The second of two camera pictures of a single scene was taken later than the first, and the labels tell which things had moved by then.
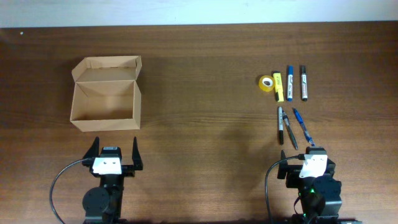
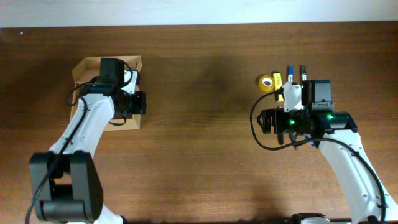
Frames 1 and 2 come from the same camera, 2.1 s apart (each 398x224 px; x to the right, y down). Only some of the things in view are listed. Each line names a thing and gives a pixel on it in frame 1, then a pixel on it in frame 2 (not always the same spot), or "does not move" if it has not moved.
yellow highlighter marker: (278, 87) does not move
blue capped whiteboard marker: (290, 83) does not move
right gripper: (293, 172) → (279, 126)
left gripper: (129, 170) → (140, 104)
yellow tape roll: (266, 83) does not move
